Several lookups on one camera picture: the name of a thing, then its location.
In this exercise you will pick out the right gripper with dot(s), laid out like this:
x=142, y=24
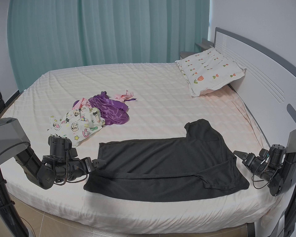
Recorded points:
x=252, y=164

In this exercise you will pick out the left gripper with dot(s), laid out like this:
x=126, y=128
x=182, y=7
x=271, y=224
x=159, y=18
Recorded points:
x=79, y=170

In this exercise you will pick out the black T-shirt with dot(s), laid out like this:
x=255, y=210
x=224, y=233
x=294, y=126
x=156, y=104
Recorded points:
x=166, y=166

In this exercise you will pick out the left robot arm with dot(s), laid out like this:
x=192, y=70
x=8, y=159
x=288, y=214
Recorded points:
x=34, y=166

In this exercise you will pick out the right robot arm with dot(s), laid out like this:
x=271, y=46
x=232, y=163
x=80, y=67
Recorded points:
x=279, y=182

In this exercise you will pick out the bed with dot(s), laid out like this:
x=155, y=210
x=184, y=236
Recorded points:
x=150, y=92

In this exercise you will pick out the white printed pyjama top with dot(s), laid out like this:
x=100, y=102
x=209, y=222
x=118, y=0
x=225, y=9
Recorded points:
x=76, y=127

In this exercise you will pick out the purple garment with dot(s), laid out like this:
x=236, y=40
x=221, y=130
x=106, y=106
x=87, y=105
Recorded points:
x=111, y=111

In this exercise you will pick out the pink garment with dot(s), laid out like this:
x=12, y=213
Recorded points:
x=124, y=95

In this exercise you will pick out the white printed pillow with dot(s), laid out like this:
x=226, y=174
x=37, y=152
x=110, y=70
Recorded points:
x=208, y=69

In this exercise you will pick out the grey bedside table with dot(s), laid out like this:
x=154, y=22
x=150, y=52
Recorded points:
x=187, y=55

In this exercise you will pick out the blue-green curtain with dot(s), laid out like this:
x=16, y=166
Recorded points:
x=92, y=34

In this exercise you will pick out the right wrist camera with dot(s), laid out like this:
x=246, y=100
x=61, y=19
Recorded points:
x=263, y=154

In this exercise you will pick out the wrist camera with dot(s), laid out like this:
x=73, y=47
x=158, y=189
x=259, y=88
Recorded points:
x=73, y=153
x=263, y=154

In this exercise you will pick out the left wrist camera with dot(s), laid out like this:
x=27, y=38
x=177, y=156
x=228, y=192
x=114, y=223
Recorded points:
x=73, y=153

